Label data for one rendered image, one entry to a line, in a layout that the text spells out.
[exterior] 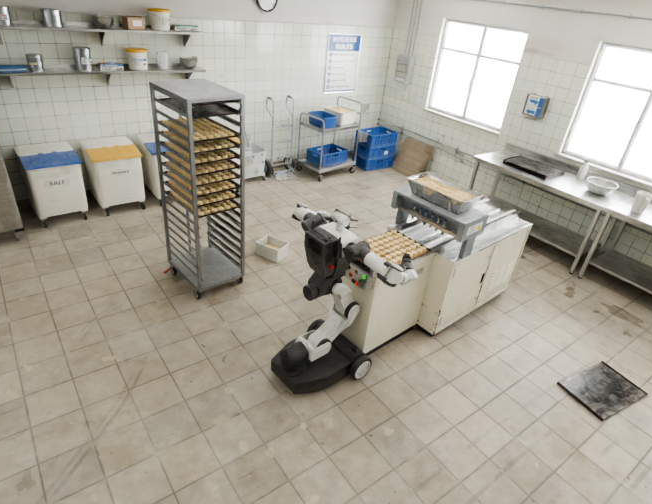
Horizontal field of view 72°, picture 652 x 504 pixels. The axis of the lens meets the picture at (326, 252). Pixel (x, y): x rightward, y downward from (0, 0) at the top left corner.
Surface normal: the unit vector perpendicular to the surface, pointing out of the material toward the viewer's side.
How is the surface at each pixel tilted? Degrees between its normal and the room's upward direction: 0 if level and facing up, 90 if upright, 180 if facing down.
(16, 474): 0
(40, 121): 90
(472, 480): 0
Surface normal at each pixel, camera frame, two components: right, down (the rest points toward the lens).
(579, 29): -0.80, 0.24
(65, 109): 0.59, 0.46
